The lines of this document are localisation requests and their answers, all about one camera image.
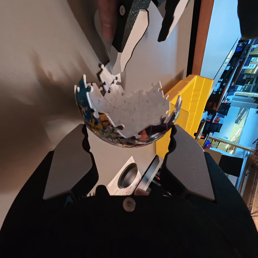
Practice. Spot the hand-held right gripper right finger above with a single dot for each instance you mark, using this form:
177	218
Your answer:
187	165

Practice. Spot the pale wooden beam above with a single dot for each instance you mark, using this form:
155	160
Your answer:
231	143

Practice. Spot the black square panel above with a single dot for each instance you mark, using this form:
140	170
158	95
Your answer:
231	165

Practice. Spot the person's left hand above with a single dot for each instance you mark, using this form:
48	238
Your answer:
107	20

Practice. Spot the yellow plastic bin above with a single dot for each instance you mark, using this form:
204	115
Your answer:
195	96

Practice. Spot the grey flat slab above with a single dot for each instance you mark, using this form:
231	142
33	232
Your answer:
150	173

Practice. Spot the dark padded object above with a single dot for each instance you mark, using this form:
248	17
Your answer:
249	16

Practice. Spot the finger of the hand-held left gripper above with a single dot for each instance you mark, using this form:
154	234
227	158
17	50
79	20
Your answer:
135	34
181	8

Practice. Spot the half-built puzzle ball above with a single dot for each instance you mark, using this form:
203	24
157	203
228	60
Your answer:
131	112

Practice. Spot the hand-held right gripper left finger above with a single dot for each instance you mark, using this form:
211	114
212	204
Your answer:
66	165

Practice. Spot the printed instruction sheet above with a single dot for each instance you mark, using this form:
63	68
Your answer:
121	167

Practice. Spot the storage shelves with goods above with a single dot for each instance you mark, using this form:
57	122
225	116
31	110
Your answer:
241	66

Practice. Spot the white puzzle piece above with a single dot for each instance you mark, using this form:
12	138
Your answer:
107	77

